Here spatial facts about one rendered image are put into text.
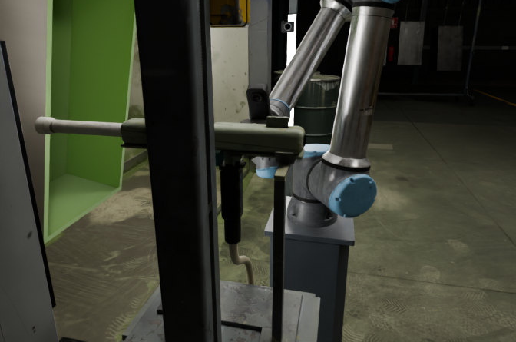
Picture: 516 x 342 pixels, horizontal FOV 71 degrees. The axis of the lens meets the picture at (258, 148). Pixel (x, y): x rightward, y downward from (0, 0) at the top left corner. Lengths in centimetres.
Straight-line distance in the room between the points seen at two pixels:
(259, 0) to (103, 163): 197
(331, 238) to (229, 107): 242
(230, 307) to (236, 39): 290
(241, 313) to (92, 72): 165
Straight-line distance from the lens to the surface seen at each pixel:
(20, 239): 94
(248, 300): 75
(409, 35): 829
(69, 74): 220
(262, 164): 101
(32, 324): 104
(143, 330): 73
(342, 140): 110
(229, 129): 57
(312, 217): 131
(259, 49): 338
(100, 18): 208
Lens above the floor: 128
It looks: 17 degrees down
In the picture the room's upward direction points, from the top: straight up
